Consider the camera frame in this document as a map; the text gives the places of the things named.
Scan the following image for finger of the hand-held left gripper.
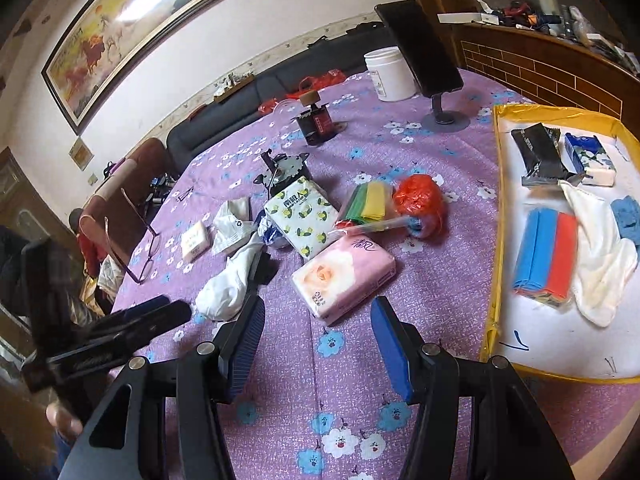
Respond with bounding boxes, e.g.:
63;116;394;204
95;295;171;334
107;301;192;347

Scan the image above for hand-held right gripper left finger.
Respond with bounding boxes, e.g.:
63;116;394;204
57;294;267;480

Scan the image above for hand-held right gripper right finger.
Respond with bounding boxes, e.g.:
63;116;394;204
371;296;576;480

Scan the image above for white sock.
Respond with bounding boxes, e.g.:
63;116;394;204
195;232;266;322

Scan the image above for small white tissue pack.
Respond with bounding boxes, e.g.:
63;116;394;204
180;220;210;264

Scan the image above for pink tissue pack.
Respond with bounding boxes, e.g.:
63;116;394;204
291;235;399;326

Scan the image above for white plastic packet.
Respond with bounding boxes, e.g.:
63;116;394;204
211;197;256;256

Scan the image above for lemon print tissue pack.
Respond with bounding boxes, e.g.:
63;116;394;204
263;177;341;261

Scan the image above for green yellow cloth pack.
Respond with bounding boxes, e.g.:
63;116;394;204
334;181;416;236

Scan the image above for red plastic bag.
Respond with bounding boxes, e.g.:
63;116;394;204
392;174;446;239

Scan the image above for yellow-rimmed storage box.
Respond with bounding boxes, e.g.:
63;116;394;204
479;104;640;386

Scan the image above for blue red cloth pack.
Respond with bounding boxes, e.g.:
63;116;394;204
511;207;579;310

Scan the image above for white towel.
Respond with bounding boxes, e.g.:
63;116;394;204
559;180;640;329

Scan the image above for black packet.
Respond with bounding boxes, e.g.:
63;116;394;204
511;122;584;189

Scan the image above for blue cloth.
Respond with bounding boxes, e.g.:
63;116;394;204
611;196;640;246

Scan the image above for blue tissue pack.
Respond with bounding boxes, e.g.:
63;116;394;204
565;132;617;187

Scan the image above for person's left hand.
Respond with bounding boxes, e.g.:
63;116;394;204
45;403;84;436

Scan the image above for pale plastic bag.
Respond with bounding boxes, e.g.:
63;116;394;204
82;255;127;312

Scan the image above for eyeglasses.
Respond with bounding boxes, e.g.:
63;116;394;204
80;187;164;285

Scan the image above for pile of dark gadgets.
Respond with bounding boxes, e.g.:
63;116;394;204
147;175;176;206

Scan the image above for pale rolled tube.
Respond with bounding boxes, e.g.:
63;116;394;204
95;159;139;201

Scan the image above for brown chair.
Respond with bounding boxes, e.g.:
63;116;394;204
80;137;173;281

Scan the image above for black cylindrical motor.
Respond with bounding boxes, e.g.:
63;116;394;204
252;149;314;196

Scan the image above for dark sofa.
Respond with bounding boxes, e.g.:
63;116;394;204
165;20;401;174

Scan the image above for grey phone stand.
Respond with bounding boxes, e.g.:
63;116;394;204
422;91;472;134

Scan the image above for black device with wooden knob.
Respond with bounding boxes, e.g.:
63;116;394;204
292;91;349;147

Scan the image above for cardboard tray with trinkets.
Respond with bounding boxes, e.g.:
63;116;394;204
214;72;256;101

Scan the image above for white plastic jar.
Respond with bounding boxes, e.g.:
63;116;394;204
364;46;418;103

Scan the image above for large red bag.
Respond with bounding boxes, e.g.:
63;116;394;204
285;71;347;101

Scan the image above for framed horse painting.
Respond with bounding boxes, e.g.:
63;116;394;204
41;0;236;136

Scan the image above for black phone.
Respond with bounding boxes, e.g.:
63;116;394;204
375;0;465;97

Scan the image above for wooden brick-pattern counter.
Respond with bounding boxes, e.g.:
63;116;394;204
452;20;640;122

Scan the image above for black folded cloth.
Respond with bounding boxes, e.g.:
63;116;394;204
345;21;386;39

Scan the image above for white flat box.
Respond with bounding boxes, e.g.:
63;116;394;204
437;10;501;26

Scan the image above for clutter of tools and bottles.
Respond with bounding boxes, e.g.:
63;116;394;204
472;0;640;74

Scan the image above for small wall plaque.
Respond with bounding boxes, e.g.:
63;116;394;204
69;139;95;169

